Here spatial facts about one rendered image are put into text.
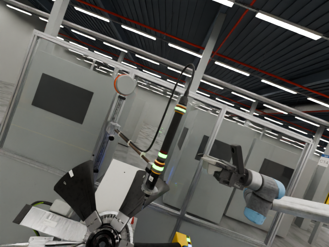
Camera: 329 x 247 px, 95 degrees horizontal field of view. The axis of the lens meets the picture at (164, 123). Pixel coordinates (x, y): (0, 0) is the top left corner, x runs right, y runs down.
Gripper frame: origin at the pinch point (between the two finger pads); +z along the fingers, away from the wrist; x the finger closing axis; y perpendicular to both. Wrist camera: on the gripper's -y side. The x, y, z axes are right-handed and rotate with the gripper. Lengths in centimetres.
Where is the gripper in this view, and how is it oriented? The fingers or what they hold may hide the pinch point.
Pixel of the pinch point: (202, 156)
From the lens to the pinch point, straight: 64.9
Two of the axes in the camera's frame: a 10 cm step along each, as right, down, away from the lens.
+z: -9.3, -3.6, -0.4
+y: -3.6, 9.3, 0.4
